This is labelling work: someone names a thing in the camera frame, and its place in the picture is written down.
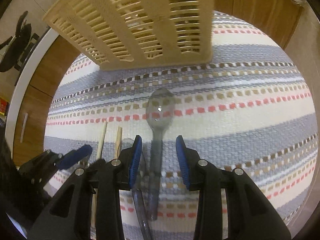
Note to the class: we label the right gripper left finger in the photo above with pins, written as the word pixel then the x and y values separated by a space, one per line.
pixel 68 214

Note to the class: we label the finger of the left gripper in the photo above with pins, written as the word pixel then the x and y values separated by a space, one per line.
pixel 73 157

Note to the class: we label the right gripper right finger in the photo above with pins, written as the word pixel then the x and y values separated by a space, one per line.
pixel 250 213

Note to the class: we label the clear grey plastic spoon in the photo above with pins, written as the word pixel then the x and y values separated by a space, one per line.
pixel 159 115

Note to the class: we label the wooden chopstick on mat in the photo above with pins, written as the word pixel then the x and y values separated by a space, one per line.
pixel 101 141
pixel 118 142

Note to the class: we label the striped woven table mat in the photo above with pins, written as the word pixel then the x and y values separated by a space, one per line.
pixel 249 107

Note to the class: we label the beige slotted utensil basket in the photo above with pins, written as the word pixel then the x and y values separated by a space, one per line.
pixel 129 34

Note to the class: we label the wooden base cabinets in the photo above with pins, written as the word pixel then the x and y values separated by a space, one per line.
pixel 52 56

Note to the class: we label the black wok with handle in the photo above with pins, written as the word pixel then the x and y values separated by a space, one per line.
pixel 18 46

